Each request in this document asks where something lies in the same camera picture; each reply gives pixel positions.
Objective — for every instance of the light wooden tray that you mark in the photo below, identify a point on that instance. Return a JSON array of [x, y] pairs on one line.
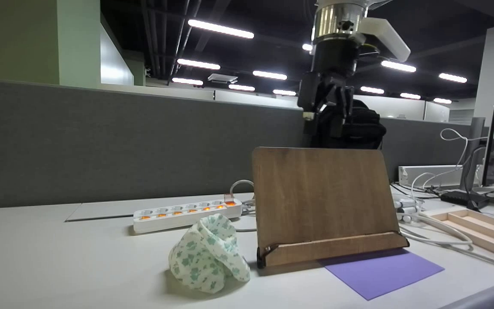
[[475, 229]]

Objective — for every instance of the purple paper sheet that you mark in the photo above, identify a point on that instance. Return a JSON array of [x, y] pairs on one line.
[[377, 275]]

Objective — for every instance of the white power strip orange switches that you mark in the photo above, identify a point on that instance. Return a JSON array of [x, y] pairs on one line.
[[183, 217]]

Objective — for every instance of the black fabric bundle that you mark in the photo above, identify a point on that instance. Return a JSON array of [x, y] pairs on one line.
[[367, 129]]

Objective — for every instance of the grey monitor stand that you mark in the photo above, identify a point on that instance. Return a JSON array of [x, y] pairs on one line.
[[477, 155]]

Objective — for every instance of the grey partition wall panel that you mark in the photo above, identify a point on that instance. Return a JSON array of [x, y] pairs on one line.
[[115, 148]]

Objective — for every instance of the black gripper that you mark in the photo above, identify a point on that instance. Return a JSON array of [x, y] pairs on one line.
[[326, 91]]

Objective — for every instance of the brown wooden board stand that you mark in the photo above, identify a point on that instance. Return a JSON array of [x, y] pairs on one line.
[[321, 200]]

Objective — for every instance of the white rectangular box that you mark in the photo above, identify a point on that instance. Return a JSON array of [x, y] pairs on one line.
[[429, 174]]

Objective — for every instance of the ceiling strip light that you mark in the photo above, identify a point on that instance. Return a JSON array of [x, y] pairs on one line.
[[410, 95], [187, 81], [442, 100], [242, 88], [283, 91], [221, 28], [197, 64], [372, 90], [398, 66], [269, 74], [453, 78]]

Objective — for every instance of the white plug adapter cluster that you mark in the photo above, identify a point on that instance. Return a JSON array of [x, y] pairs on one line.
[[406, 208]]

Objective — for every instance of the white cloth with green print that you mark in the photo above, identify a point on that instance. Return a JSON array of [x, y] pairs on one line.
[[206, 258]]

